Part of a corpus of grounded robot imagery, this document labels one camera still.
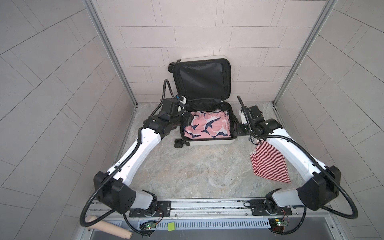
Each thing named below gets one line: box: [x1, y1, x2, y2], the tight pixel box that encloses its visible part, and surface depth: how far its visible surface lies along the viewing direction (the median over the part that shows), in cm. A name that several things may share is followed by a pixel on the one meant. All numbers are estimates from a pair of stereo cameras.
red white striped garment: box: [249, 140, 292, 184], surface depth 86 cm
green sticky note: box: [167, 222, 176, 232], surface depth 66 cm
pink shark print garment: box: [184, 110, 231, 139], surface depth 96 cm
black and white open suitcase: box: [167, 55, 238, 149], surface depth 98 cm
